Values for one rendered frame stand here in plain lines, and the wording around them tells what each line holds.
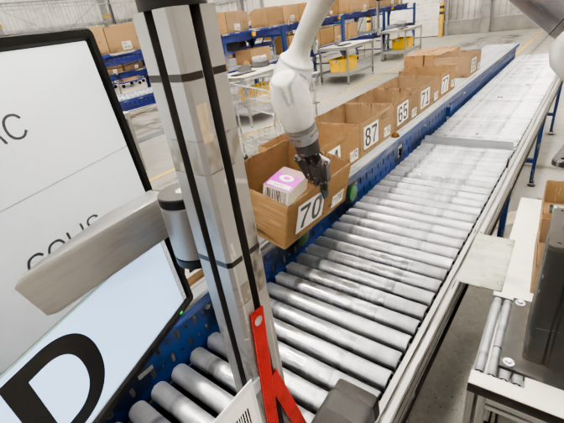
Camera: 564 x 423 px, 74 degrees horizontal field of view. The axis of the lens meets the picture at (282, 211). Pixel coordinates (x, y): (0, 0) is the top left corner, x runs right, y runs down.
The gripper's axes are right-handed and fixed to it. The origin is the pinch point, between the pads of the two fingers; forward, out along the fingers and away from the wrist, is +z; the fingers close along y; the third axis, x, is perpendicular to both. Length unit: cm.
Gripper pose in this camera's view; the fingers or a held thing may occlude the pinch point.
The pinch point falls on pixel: (321, 188)
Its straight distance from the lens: 126.4
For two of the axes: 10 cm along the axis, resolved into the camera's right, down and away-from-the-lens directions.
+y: 7.9, 1.9, -5.8
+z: 3.2, 6.7, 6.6
